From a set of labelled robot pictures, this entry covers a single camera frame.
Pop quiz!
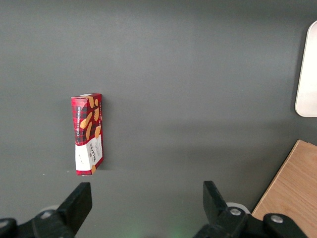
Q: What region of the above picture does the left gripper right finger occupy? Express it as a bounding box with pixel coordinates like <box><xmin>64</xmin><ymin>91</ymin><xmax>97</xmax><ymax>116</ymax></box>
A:
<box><xmin>193</xmin><ymin>180</ymin><xmax>308</xmax><ymax>238</ymax></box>

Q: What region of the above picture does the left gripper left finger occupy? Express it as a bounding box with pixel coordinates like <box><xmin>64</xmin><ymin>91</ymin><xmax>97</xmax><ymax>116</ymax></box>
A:
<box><xmin>0</xmin><ymin>182</ymin><xmax>93</xmax><ymax>238</ymax></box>

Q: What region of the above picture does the wooden two-drawer cabinet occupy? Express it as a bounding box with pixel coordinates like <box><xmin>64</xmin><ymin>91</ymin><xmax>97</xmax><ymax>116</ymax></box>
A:
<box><xmin>251</xmin><ymin>139</ymin><xmax>317</xmax><ymax>238</ymax></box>

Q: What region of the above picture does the red Walkers shortbread box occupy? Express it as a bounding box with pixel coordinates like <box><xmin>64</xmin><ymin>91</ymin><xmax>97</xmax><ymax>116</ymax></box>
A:
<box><xmin>70</xmin><ymin>93</ymin><xmax>104</xmax><ymax>177</ymax></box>

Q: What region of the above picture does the cream rectangular tray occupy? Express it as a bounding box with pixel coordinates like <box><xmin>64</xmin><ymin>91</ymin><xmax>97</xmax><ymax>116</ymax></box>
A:
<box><xmin>294</xmin><ymin>20</ymin><xmax>317</xmax><ymax>118</ymax></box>

